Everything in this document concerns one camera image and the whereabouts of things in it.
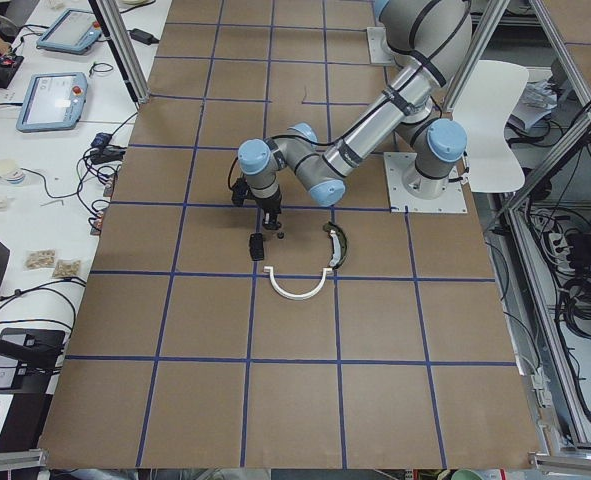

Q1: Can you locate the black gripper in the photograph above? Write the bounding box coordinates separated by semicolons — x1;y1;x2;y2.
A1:
257;195;282;230

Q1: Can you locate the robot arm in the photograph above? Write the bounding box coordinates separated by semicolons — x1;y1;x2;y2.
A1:
231;0;472;230

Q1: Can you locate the black flat plastic part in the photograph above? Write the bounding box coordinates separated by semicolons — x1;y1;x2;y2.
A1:
249;232;265;261

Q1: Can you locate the dark green brake shoe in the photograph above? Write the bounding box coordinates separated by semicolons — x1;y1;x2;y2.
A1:
322;221;349;270

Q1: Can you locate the black power adapter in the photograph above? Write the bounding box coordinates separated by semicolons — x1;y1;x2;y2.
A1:
128;28;159;45

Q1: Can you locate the near blue teach pendant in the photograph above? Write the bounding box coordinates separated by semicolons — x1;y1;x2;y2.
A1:
16;72;88;133

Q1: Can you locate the blue teach pendant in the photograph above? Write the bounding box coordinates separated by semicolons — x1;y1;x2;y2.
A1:
16;72;88;133
36;9;102;55

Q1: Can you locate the white plastic chair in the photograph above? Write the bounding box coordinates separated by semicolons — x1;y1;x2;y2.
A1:
453;60;529;193

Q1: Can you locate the white paper cup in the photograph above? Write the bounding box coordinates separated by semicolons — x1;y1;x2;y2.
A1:
0;159;26;185

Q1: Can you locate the far blue teach pendant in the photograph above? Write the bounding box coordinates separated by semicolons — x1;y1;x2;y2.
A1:
36;9;102;55

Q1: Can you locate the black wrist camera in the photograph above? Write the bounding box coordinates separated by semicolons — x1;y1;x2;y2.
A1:
231;177;250;207

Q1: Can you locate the white curved plastic bracket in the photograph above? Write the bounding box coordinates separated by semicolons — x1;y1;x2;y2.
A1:
263;265;333;301

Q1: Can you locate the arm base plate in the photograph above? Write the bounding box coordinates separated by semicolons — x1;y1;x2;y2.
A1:
366;27;395;66
384;152;467;214

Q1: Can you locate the aluminium frame post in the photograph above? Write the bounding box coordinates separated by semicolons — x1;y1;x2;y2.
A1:
89;0;150;105

